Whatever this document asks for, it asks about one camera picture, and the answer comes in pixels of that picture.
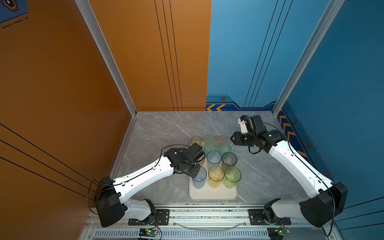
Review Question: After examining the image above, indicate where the aluminium corner post right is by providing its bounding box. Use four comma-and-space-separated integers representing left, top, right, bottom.
272, 0, 345, 117

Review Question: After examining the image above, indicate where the aluminium corner post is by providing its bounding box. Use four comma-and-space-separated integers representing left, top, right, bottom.
75, 0, 137, 117
272, 0, 345, 117

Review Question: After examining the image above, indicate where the right circuit board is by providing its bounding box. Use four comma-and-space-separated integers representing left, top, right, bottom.
267, 228, 291, 240

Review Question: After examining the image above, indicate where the teal glass front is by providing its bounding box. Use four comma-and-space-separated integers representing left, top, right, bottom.
204, 142, 218, 153

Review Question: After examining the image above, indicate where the left circuit board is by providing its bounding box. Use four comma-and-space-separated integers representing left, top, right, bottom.
138, 229, 160, 240

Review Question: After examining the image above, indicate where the tall yellow glass front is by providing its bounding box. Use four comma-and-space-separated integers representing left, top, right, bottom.
198, 156, 206, 166

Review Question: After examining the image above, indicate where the cream plastic tray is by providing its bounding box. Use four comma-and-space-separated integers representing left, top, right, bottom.
188, 140, 239, 201

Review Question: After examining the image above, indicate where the teal glass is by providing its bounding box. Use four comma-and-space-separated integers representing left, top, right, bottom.
204, 142, 218, 153
218, 142, 233, 155

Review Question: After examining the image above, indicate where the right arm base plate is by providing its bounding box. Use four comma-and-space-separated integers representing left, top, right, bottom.
248, 209, 292, 226

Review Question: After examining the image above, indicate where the small green glass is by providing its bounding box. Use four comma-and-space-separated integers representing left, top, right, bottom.
204, 135, 216, 143

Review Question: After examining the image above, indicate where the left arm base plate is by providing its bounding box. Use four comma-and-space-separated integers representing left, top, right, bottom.
128, 209, 170, 226

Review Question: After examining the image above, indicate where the circuit board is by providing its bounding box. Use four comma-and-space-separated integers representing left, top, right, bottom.
138, 229, 160, 240
267, 228, 291, 240

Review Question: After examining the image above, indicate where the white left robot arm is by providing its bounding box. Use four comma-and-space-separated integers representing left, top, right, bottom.
93, 144, 205, 228

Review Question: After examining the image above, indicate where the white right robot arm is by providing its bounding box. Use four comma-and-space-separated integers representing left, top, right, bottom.
231, 115, 348, 228

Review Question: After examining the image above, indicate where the tall yellow glass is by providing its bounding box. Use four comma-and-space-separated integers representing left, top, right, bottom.
208, 166, 225, 188
198, 156, 206, 166

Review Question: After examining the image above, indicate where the tall dark grey glass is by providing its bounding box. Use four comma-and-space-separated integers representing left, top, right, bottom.
222, 152, 238, 169

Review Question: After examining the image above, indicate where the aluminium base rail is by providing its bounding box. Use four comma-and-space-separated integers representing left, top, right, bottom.
80, 204, 343, 240

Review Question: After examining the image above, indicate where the small yellow glass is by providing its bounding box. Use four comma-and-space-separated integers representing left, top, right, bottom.
191, 136, 203, 146

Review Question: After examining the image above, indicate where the tall blue glass front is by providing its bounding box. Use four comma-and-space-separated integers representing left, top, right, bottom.
207, 150, 222, 169

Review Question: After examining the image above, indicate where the tall green glass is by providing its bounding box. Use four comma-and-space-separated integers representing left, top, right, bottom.
224, 167, 242, 189

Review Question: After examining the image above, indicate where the aluminium corner post left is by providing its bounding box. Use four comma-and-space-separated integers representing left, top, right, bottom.
75, 0, 137, 117

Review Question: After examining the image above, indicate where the tall blue glass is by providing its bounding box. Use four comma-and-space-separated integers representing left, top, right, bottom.
207, 150, 222, 169
192, 167, 207, 189

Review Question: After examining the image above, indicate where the small pink glass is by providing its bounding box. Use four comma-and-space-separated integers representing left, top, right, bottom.
216, 136, 229, 145

